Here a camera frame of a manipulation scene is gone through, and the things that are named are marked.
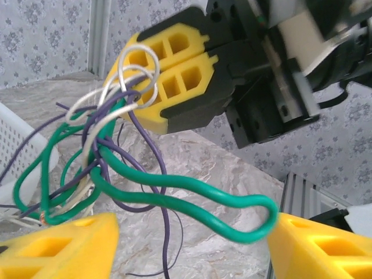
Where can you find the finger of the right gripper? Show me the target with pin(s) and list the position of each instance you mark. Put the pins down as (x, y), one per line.
(196, 43)
(209, 84)

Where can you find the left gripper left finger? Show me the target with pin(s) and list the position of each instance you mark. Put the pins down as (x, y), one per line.
(58, 253)

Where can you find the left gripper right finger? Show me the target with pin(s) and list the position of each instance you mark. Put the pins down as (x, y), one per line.
(319, 255)

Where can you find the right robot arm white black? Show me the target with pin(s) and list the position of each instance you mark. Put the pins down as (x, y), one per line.
(348, 67)

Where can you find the white perforated plastic basket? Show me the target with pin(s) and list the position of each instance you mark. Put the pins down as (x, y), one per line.
(17, 130)

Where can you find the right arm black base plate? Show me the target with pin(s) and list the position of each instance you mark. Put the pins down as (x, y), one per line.
(328, 218)

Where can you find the aluminium mounting rail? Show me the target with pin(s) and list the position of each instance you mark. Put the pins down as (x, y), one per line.
(305, 194)

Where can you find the aluminium frame post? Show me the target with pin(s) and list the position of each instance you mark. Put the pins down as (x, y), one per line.
(98, 35)

